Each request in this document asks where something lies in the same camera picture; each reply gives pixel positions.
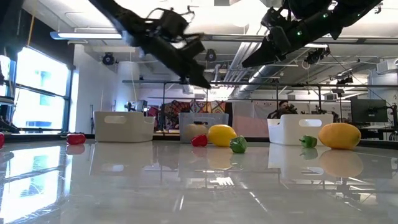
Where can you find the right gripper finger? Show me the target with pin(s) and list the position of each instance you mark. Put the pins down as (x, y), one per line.
(262, 49)
(267, 57)

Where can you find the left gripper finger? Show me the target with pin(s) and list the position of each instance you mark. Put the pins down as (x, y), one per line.
(194, 67)
(178, 67)

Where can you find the dark grey plastic basket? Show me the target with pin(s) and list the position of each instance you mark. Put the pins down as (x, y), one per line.
(214, 119)

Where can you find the yellow lemon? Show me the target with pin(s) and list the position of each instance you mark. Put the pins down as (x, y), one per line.
(221, 135)

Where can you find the small red bell pepper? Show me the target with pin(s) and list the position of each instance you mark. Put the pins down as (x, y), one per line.
(199, 140)
(1, 140)
(76, 139)

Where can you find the small green bell pepper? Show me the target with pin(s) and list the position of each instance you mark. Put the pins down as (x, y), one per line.
(238, 144)
(308, 141)

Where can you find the orange lemon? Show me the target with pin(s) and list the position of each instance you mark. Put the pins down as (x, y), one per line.
(339, 136)

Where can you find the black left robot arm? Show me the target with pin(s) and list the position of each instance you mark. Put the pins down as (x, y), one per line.
(124, 21)

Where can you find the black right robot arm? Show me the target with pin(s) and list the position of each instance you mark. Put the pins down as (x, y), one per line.
(329, 20)

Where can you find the black round ceiling speaker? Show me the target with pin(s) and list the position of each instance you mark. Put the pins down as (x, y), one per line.
(108, 59)
(211, 55)

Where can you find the black track spotlight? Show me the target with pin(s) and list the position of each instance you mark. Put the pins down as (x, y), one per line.
(315, 56)

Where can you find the colourful patterned tapestry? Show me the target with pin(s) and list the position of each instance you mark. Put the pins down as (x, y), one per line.
(202, 107)

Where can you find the person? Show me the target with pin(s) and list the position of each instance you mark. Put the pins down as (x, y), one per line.
(281, 107)

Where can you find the pale fabric partition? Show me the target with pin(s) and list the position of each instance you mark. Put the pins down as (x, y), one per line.
(248, 124)

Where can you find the white plastic basket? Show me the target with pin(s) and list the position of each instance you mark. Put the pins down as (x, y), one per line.
(289, 133)

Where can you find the light grey plastic basket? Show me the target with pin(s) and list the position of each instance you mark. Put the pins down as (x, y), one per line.
(124, 130)

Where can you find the long ceiling light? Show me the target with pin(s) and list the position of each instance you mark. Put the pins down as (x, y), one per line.
(87, 35)

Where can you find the white ceiling unit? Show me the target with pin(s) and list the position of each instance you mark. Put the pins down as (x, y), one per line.
(387, 67)

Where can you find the black room monitor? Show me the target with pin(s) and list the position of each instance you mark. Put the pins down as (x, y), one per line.
(369, 110)

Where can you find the large bright window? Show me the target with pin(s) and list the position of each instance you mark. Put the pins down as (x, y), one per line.
(40, 93)

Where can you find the silver ventilation duct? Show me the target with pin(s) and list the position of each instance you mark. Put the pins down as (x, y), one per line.
(255, 81)

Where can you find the black horizontal rail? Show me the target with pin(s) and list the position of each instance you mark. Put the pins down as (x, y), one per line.
(155, 81)

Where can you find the black metal table frame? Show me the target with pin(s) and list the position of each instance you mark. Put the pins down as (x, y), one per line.
(166, 139)

